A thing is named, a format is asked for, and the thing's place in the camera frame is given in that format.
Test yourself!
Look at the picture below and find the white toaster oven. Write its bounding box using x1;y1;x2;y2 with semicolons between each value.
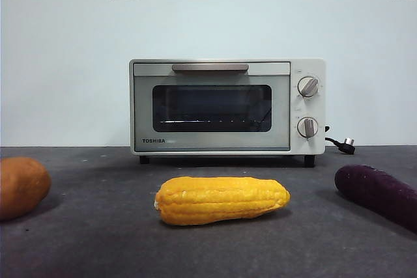
128;58;326;168

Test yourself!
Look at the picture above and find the metal wire oven rack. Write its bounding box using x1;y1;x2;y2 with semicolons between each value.
158;117;271;128

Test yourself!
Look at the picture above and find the oven door with glass window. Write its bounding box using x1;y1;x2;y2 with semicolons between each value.
131;61;291;153

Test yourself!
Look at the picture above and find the beige oven knob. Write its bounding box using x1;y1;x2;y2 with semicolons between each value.
296;117;319;139
298;76;320;98

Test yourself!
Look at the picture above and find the yellow corn cob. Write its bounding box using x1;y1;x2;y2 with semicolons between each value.
154;176;291;226

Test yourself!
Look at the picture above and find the purple eggplant with green stem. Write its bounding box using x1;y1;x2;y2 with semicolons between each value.
334;165;417;233

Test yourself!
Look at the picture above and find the orange sweet potato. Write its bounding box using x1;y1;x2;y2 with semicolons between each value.
0;157;52;221

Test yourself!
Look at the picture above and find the black power cable with plug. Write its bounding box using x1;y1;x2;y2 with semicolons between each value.
324;126;356;156

